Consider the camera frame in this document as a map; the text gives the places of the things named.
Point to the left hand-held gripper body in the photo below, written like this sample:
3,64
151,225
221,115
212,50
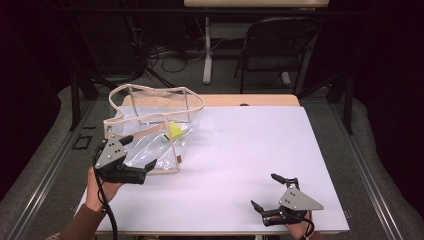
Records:
111,155

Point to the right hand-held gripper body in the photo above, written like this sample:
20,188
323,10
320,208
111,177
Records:
296,200

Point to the transparent bag with beige trim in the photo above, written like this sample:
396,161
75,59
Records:
150,110

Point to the yellow shuttlecock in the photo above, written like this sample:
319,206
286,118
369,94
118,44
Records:
175,130

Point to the person's right hand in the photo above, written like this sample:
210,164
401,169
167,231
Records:
300,230

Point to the person's left hand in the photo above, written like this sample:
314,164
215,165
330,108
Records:
96,193

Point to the black metal stand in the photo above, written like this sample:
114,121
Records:
75,100
348,103

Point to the white-legged table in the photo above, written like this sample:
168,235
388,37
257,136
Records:
208,50

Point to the black folding chair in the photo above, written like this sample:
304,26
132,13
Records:
276,43

